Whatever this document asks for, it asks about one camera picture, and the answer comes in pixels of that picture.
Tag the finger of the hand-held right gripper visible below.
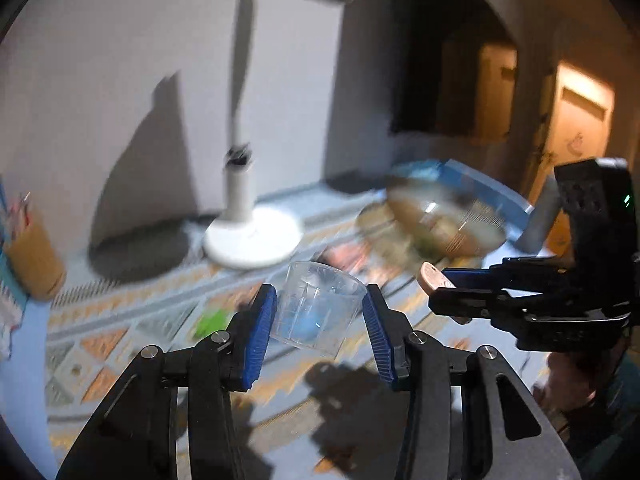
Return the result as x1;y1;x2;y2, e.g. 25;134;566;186
442;258;576;291
428;287;631;323

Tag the pink round tape measure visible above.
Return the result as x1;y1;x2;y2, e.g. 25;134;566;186
417;261;458;295

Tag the grey cylinder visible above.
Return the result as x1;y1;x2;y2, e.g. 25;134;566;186
515;175;563;253

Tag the person's right hand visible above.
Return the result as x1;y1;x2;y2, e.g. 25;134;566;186
532;350;608;413

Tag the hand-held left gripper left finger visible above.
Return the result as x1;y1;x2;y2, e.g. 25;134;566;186
56;284;278;480

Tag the blue tray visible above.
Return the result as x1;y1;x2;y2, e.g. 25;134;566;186
395;159;535;251

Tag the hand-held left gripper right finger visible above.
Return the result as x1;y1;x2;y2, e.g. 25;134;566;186
362;284;583;480

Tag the white desk lamp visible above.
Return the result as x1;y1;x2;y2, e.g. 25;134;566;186
202;0;361;268

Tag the clear plastic cup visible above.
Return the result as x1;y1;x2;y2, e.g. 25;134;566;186
270;261;367;361

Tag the brown pen holder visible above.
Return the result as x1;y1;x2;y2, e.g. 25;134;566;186
5;205;67;302

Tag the wooden door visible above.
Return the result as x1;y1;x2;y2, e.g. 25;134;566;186
527;60;616;206

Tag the light green translucent figure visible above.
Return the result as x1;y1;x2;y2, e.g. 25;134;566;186
195;310;233;338

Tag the patterned woven table mat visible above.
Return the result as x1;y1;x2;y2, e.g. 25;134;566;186
42;180;551;480

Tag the bunch of pens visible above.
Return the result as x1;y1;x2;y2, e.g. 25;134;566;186
10;191;33;231

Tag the row of books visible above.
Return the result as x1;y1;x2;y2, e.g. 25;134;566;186
0;175;28;356

